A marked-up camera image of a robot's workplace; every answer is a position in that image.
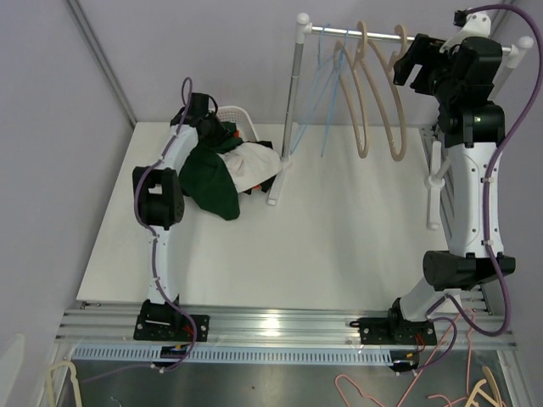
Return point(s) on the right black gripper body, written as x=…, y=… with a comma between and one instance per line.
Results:
x=426, y=53

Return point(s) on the light blue wire hanger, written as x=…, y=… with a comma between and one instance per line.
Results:
x=323, y=74
x=337, y=70

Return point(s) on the black t shirt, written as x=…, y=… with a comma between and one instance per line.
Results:
x=260, y=163

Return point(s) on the green white raglan shirt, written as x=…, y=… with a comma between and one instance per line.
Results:
x=212, y=171

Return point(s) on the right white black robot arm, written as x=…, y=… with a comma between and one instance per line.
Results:
x=475, y=253

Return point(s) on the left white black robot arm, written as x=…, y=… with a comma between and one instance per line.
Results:
x=158, y=207

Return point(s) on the beige hanger on floor right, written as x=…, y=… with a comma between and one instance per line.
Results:
x=485, y=389

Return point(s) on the beige hanger on floor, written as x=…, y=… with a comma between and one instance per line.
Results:
x=55, y=376
x=485, y=389

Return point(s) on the beige hanger on floor left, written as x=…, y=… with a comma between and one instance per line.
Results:
x=55, y=376

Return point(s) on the metal clothes rack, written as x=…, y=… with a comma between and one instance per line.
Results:
x=407, y=38

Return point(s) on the white plastic laundry basket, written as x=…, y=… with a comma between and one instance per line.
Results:
x=240, y=118

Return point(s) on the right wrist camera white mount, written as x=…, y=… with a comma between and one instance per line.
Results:
x=469, y=24

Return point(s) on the white cable duct strip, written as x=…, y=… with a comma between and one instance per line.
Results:
x=233, y=355

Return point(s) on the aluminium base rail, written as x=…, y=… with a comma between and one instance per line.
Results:
x=236, y=326

